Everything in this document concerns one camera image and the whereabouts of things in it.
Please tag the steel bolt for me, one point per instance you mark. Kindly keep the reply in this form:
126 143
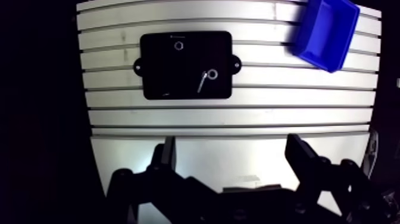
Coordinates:
202 82

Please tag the black tray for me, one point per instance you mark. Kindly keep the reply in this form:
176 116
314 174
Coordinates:
168 68

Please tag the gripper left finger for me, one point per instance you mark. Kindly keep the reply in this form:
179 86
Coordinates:
162 190

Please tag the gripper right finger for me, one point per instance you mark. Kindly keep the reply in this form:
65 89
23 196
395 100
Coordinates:
315 175

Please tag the pale holed strip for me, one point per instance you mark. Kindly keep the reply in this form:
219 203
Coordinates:
371 156

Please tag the blue bin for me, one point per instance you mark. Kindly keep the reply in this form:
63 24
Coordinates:
325 34

